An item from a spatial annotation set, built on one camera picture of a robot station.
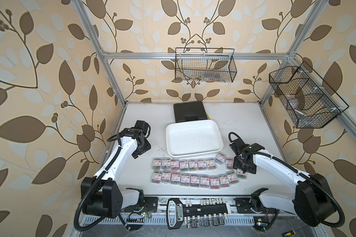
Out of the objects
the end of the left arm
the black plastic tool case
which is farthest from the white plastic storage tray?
the end of the left arm

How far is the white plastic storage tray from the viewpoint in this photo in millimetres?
948

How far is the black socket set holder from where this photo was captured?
0.70 metres

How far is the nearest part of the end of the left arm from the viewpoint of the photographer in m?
0.59
